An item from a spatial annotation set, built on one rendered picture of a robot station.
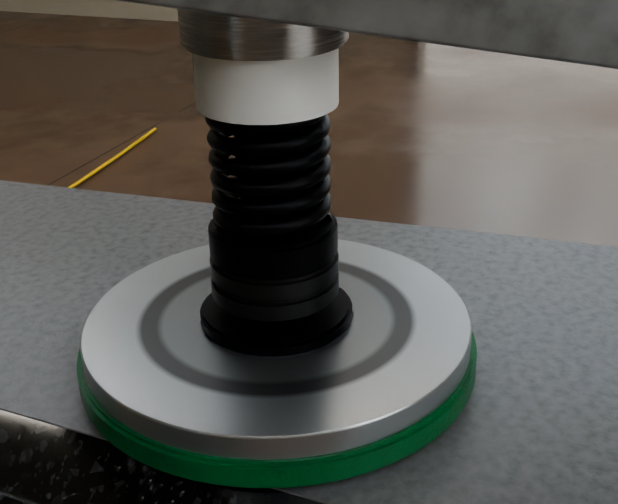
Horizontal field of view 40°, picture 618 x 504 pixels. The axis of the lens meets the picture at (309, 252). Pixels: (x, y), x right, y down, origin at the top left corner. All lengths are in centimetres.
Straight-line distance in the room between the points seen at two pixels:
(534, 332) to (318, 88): 22
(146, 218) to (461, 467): 36
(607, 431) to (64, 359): 30
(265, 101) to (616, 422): 24
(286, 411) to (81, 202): 38
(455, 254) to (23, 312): 30
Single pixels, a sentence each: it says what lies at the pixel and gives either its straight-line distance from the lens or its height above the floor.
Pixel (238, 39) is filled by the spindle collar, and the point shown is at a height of 106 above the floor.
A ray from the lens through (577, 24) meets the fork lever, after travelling 37.
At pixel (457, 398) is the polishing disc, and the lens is 44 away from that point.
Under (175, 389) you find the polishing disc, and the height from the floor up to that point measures 90.
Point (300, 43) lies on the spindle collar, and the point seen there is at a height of 106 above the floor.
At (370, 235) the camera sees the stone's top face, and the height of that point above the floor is 87.
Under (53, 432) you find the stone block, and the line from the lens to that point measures 47.
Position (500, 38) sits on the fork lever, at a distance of 36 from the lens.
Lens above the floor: 114
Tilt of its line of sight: 26 degrees down
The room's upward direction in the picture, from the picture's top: 1 degrees counter-clockwise
